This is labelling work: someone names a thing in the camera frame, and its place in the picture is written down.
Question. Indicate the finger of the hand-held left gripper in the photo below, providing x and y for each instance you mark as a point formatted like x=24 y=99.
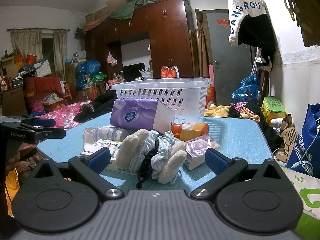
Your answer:
x=53 y=133
x=45 y=122

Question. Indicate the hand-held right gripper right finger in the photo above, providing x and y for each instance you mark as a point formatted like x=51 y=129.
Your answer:
x=216 y=161

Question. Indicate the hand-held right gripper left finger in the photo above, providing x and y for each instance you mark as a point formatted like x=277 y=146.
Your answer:
x=100 y=158

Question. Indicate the white medicine box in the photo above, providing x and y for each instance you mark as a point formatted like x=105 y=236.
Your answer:
x=100 y=143

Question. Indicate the small purple-white box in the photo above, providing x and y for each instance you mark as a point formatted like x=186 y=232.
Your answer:
x=212 y=143

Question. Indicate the small purple box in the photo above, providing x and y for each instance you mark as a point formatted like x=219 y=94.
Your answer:
x=196 y=155

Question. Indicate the large clear plastic bag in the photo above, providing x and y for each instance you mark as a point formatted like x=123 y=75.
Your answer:
x=110 y=132

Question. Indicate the fuzzy striped slipper socks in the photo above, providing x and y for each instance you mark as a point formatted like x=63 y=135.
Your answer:
x=130 y=150

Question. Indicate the orange bottle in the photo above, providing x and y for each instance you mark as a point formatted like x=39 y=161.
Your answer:
x=192 y=130

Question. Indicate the black hair claw clip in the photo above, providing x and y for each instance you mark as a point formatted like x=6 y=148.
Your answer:
x=146 y=163

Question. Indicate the purple tissue pack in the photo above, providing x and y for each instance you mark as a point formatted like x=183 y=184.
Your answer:
x=135 y=115

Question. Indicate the white plastic basket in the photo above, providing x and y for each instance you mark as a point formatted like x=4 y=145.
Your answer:
x=160 y=85

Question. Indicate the pink floral blanket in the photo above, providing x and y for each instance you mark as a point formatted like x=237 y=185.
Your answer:
x=62 y=116

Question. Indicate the brown cardboard box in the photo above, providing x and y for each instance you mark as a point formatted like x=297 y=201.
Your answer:
x=13 y=102

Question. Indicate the red cabinet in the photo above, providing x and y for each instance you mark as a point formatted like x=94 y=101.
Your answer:
x=42 y=83

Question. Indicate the yellow patterned blanket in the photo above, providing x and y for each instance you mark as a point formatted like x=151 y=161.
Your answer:
x=217 y=111

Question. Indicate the black clothes pile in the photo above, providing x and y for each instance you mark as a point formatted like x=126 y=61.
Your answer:
x=100 y=105

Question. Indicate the red bag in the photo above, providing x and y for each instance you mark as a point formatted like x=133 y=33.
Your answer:
x=210 y=96

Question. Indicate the pile of blue bags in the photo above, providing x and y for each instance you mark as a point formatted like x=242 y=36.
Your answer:
x=87 y=72

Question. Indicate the beige curtain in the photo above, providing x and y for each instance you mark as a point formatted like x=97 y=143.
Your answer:
x=25 y=42
x=60 y=52

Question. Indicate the brown paper bag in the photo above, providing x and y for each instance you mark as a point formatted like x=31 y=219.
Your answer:
x=287 y=132

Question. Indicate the blue plastic bag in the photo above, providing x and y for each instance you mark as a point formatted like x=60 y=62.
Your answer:
x=246 y=90

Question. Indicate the pink board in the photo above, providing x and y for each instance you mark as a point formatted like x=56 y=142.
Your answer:
x=211 y=73

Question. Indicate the small white plastic bag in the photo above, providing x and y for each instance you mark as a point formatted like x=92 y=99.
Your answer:
x=111 y=58

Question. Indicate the black television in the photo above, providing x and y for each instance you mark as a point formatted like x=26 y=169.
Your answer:
x=132 y=71

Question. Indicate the blue shopping bag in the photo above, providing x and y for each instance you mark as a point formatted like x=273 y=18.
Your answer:
x=307 y=140

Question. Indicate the crumpled white plastic bag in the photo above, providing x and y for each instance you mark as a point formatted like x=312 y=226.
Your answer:
x=146 y=74

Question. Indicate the green white sack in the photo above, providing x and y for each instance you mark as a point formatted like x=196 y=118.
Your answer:
x=307 y=195

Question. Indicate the white hanging plastic bag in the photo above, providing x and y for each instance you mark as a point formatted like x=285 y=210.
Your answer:
x=176 y=71

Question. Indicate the white metal rack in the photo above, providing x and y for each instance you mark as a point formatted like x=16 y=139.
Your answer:
x=254 y=67

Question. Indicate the orange hanging bag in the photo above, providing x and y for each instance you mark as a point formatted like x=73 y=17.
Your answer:
x=167 y=72

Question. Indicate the grey door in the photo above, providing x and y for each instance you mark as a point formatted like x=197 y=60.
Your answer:
x=225 y=50

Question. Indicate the wooden planks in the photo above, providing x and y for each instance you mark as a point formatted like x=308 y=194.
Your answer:
x=201 y=45

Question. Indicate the black hanging garment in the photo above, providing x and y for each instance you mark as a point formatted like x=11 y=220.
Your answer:
x=257 y=35

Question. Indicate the brown wooden wardrobe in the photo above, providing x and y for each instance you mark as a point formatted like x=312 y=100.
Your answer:
x=172 y=35

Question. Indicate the cardboard boxes on wardrobe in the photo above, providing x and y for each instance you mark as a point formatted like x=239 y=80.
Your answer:
x=110 y=5

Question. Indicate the green tarp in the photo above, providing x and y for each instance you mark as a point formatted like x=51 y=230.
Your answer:
x=130 y=7

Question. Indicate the white lettered hanging garment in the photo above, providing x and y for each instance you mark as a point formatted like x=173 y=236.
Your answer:
x=240 y=7

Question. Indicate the green plastic hanger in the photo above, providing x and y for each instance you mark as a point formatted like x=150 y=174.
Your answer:
x=290 y=2

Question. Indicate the olive hanging garment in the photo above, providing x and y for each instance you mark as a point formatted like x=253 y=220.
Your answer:
x=310 y=12

